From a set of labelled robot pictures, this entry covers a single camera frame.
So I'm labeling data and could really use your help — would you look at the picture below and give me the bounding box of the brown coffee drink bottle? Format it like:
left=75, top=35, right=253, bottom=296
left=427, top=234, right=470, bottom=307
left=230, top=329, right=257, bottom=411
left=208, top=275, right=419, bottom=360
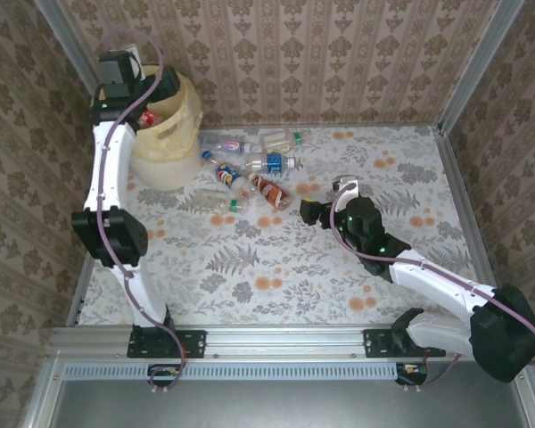
left=249, top=173, right=293, bottom=210

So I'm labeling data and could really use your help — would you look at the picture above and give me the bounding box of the clear bottle blue label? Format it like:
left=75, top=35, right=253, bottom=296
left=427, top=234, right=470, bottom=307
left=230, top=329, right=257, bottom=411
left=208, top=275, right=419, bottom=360
left=244, top=152, right=302, bottom=176

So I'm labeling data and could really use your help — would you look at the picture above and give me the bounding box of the cream plastic bin with liner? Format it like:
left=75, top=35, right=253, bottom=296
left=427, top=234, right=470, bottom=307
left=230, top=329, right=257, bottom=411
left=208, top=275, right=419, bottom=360
left=128, top=64, right=205, bottom=193

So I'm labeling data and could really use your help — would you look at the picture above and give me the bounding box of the blue yellow label soda bottle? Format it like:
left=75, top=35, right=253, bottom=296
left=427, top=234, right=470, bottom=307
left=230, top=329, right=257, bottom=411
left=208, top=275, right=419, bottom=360
left=200, top=150, right=251, bottom=200

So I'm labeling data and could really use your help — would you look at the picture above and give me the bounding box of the clear bottle green cap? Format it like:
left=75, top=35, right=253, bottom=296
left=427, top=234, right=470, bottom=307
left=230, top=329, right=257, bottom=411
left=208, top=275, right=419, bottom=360
left=195, top=187, right=249, bottom=214

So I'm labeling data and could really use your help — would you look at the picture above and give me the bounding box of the green-capped bottle cream label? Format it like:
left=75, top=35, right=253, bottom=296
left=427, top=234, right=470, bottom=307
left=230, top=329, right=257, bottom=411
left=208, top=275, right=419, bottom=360
left=260, top=128, right=311, bottom=155

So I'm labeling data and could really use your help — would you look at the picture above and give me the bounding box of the floral patterned tablecloth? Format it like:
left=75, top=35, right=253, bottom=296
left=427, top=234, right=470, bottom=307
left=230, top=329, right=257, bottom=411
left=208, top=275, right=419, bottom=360
left=78, top=124, right=496, bottom=326

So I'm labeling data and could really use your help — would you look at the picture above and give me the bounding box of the clear bottle purple label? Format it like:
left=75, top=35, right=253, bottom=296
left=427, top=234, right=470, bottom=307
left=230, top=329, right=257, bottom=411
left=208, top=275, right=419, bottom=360
left=198, top=136, right=255, bottom=155

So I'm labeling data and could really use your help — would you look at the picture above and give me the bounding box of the grey metal panel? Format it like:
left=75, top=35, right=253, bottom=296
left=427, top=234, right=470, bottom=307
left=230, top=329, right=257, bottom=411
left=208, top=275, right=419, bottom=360
left=48, top=360, right=535, bottom=428

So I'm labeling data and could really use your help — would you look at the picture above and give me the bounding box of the aluminium frame post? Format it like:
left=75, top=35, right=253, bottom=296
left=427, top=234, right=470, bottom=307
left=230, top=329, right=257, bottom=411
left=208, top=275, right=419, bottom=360
left=436, top=0, right=528, bottom=135
left=33, top=0, right=100, bottom=90

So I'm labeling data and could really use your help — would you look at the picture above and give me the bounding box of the aluminium side rail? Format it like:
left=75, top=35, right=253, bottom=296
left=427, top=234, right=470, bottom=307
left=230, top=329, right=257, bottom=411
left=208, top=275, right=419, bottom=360
left=65, top=256, right=95, bottom=326
left=431, top=126, right=512, bottom=325

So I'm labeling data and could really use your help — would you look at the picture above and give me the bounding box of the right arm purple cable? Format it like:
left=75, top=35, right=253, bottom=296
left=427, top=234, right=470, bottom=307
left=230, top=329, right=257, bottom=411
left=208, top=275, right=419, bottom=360
left=331, top=181, right=535, bottom=393

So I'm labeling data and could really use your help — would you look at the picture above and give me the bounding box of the grey slotted cable duct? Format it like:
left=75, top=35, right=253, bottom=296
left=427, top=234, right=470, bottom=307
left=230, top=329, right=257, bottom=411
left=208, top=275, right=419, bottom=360
left=62, top=361, right=400, bottom=382

